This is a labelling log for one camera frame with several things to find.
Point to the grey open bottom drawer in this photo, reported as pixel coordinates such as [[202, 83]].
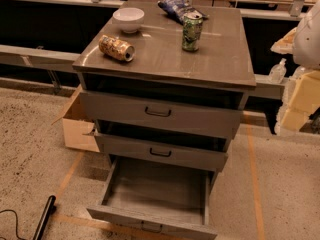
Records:
[[157, 198]]

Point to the green soda can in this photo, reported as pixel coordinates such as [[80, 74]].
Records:
[[192, 28]]

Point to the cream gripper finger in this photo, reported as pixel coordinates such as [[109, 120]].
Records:
[[285, 44], [301, 99]]

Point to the grey middle drawer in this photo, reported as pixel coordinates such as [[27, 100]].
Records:
[[161, 153]]

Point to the grey metal rail shelf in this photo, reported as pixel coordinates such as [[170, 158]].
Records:
[[62, 61]]

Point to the grey drawer cabinet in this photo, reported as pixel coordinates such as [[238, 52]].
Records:
[[218, 75]]

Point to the orange patterned soda can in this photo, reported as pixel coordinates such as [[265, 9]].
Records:
[[116, 48]]

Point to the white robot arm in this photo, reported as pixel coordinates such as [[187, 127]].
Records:
[[306, 44]]

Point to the black rod on floor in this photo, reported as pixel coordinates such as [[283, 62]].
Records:
[[47, 212]]

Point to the cardboard box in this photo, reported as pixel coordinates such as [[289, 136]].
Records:
[[78, 129]]

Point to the blue chip bag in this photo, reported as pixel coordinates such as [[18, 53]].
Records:
[[177, 9]]

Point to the clear pump bottle left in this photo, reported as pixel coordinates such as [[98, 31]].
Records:
[[277, 72]]

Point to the white ceramic bowl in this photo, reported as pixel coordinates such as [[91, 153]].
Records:
[[129, 19]]

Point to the grey top drawer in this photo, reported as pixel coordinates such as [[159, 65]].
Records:
[[206, 121]]

